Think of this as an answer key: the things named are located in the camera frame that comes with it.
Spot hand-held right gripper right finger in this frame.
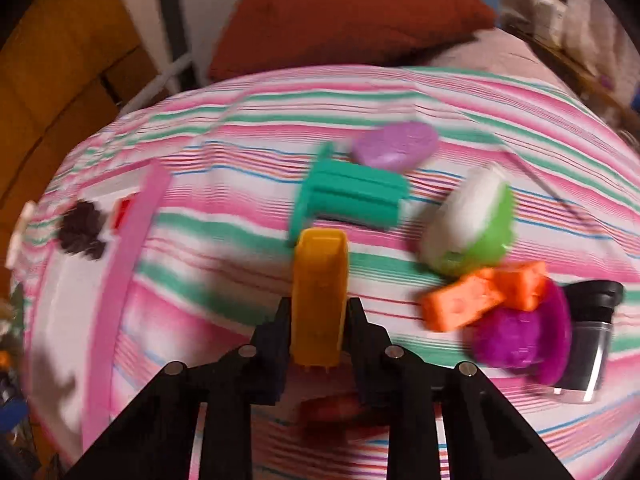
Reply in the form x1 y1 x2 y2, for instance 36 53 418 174
348 298 574 480

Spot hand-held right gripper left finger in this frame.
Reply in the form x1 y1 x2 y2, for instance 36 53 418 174
65 299 294 480

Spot yellow plastic toy piece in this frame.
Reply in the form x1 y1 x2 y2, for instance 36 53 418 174
291 227 350 373

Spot orange linked cubes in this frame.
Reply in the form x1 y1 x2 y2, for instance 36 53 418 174
420 260 548 333

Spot teal plastic toy piece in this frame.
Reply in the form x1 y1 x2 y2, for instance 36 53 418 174
287 141 410 246

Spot pink-rimmed white tray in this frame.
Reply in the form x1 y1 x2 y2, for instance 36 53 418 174
10 160 173 461

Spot red plastic object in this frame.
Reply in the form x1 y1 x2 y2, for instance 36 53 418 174
300 394 366 433

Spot magenta plastic toy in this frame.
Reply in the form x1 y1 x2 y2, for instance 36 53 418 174
467 280 573 385

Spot green and white plug-in device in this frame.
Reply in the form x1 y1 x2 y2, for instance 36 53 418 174
419 164 516 278

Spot striped blanket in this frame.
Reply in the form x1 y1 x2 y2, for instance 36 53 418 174
10 62 640 480

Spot small red toy piece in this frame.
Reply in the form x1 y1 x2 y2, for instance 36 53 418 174
114 197 136 231

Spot purple oval soap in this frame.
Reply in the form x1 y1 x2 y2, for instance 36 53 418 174
351 122 441 172

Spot black-capped clear jar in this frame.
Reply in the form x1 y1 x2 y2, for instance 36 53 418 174
552 280 625 405

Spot dark brown pine cone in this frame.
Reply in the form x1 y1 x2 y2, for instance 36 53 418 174
59 200 108 261

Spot rust red pillow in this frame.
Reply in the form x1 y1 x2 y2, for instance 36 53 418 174
207 0 498 81

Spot pale pink quilt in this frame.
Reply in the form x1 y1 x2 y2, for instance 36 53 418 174
425 27 566 91

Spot black chair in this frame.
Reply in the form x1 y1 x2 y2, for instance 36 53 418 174
156 0 198 93

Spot wooden desk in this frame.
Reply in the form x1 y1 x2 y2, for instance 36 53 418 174
500 15 640 131

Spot wooden cabinet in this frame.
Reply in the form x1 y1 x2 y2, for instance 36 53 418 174
0 0 171 241

